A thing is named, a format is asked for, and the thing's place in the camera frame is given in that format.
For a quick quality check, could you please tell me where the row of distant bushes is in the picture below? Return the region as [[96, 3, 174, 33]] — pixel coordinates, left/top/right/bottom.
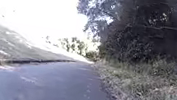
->
[[43, 32, 102, 62]]

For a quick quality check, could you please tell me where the grey asphalt road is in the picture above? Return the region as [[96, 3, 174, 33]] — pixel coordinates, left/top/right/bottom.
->
[[0, 49, 135, 100]]

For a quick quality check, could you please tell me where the wood of dark trees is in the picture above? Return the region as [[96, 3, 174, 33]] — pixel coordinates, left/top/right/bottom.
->
[[69, 0, 177, 72]]

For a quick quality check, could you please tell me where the weedy grass verge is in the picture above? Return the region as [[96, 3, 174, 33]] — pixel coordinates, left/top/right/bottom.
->
[[88, 46, 177, 100]]

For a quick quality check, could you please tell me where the dry grass bank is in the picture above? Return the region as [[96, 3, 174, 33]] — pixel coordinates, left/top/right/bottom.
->
[[0, 20, 97, 83]]

